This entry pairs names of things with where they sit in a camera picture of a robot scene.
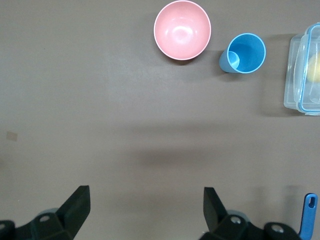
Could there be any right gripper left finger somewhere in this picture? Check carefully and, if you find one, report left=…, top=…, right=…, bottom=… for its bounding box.
left=0, top=185, right=91, bottom=240

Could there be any blue plastic cup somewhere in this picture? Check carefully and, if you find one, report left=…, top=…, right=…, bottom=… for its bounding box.
left=219, top=32, right=267, bottom=75

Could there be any pink bowl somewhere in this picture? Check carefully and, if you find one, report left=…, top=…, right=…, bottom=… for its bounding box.
left=153, top=0, right=212, bottom=61

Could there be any clear lid blue seal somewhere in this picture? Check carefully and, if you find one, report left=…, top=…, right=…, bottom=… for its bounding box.
left=295, top=22, right=320, bottom=117

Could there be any black pot blue handle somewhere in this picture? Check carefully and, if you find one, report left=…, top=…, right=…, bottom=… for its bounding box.
left=298, top=192, right=319, bottom=240

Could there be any yellow food item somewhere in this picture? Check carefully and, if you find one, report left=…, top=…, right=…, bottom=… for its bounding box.
left=306, top=53, right=320, bottom=83

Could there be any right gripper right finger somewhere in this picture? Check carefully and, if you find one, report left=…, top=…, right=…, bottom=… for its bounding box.
left=199, top=186, right=302, bottom=240

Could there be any clear plastic container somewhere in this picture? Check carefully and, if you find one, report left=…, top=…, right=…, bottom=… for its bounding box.
left=283, top=22, right=320, bottom=117

